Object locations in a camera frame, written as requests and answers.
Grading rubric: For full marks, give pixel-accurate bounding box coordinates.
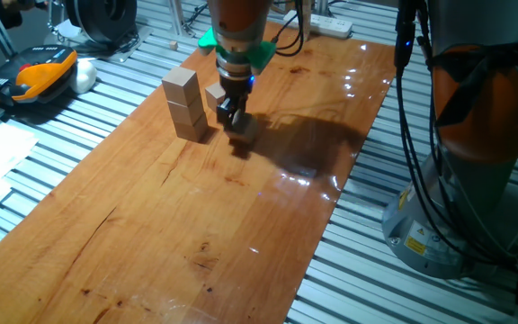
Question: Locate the white power strip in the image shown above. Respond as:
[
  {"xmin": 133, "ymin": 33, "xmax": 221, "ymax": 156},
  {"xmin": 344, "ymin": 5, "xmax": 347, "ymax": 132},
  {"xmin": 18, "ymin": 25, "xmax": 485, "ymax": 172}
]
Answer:
[{"xmin": 282, "ymin": 9, "xmax": 354, "ymax": 40}]

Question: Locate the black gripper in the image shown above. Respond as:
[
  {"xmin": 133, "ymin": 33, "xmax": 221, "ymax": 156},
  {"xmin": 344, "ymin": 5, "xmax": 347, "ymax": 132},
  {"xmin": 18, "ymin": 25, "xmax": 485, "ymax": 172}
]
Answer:
[{"xmin": 215, "ymin": 74, "xmax": 255, "ymax": 131}]

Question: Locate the varnished wooden board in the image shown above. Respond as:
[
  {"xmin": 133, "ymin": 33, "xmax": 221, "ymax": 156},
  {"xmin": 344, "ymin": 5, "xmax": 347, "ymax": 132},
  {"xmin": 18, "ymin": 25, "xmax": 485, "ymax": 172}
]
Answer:
[{"xmin": 0, "ymin": 20, "xmax": 397, "ymax": 324}]

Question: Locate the black round device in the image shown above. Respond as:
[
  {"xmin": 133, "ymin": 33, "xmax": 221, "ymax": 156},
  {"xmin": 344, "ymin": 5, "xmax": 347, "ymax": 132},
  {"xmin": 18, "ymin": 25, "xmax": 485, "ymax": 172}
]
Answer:
[{"xmin": 64, "ymin": 0, "xmax": 139, "ymax": 47}]

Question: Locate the green camera mount flange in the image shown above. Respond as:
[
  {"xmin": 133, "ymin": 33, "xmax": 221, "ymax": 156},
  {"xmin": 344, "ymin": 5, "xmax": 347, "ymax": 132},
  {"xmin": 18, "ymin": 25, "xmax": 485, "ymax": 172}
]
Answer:
[{"xmin": 211, "ymin": 38, "xmax": 278, "ymax": 77}]

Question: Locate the black cable bundle along arm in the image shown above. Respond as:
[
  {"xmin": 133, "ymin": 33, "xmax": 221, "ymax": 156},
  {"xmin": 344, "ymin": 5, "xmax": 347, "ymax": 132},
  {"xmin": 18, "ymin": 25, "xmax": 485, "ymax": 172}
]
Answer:
[{"xmin": 393, "ymin": 0, "xmax": 518, "ymax": 275}]

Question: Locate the orange and black teach pendant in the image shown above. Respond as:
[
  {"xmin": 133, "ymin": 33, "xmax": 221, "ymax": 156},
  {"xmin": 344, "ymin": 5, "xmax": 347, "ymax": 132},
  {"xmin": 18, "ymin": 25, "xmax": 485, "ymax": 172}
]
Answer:
[{"xmin": 0, "ymin": 44, "xmax": 79, "ymax": 108}]

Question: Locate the light wooden cube block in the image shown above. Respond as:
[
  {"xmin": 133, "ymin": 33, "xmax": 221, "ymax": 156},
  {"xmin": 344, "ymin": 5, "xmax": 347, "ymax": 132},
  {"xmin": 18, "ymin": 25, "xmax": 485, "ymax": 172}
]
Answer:
[
  {"xmin": 227, "ymin": 111, "xmax": 260, "ymax": 145},
  {"xmin": 204, "ymin": 82, "xmax": 228, "ymax": 113},
  {"xmin": 172, "ymin": 115, "xmax": 210, "ymax": 144},
  {"xmin": 161, "ymin": 66, "xmax": 201, "ymax": 108},
  {"xmin": 166, "ymin": 96, "xmax": 207, "ymax": 128}
]

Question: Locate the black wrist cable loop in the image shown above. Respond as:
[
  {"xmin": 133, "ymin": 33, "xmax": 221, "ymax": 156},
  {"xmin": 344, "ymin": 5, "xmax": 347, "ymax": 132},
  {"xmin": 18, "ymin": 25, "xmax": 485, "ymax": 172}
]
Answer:
[{"xmin": 270, "ymin": 0, "xmax": 306, "ymax": 59}]

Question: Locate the white rounded object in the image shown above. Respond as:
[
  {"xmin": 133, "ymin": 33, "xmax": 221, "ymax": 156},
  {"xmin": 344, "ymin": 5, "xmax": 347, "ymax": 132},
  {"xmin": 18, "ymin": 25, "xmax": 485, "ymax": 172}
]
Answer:
[{"xmin": 68, "ymin": 58, "xmax": 99, "ymax": 95}]

